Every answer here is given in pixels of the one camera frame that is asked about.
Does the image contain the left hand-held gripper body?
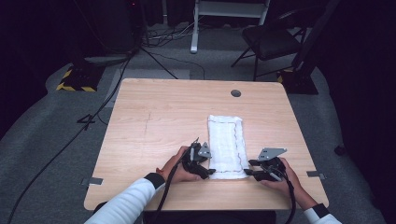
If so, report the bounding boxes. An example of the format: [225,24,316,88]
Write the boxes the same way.
[181,141,213,173]

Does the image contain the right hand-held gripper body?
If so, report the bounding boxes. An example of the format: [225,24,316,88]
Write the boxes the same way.
[255,147,288,182]

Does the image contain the white cloth with dark stitching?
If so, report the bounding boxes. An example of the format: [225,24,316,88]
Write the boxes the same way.
[207,114,250,181]

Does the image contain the person's left hand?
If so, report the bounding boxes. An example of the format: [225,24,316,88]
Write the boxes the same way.
[155,146,203,184]

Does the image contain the person's right hand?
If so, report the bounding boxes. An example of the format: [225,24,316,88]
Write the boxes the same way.
[261,157,318,211]

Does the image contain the grey tape strip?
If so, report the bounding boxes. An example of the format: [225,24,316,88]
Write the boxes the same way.
[81,176,105,187]
[306,170,327,180]

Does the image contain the person's dark clothed legs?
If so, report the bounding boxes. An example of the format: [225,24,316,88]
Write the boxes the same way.
[92,201,276,224]

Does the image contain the black base with hazard stripes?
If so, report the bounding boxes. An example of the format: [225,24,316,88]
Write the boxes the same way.
[276,68,319,95]
[55,63,106,92]

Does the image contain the black folding chair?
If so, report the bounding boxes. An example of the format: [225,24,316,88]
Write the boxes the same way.
[231,7,307,82]

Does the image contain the black slanted stand pole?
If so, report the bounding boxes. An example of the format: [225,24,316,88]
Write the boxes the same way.
[292,0,341,71]

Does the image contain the black computer tower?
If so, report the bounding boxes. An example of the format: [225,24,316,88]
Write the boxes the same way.
[104,0,145,54]

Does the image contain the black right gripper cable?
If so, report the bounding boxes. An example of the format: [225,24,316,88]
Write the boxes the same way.
[262,164,297,224]

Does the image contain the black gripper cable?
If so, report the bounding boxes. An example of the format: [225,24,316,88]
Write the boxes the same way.
[148,137,201,224]
[262,164,297,224]

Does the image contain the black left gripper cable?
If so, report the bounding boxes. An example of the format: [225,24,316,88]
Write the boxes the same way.
[148,137,201,224]

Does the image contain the thin black floor cable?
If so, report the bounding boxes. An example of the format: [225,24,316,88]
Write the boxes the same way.
[139,46,206,80]

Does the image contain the bundle of floor cables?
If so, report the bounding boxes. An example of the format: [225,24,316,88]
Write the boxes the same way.
[141,21,200,49]

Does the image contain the long black floor cable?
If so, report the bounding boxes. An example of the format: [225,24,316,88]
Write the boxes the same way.
[7,52,135,224]

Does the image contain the white metal desk frame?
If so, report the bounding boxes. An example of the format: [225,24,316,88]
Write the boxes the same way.
[190,0,271,54]

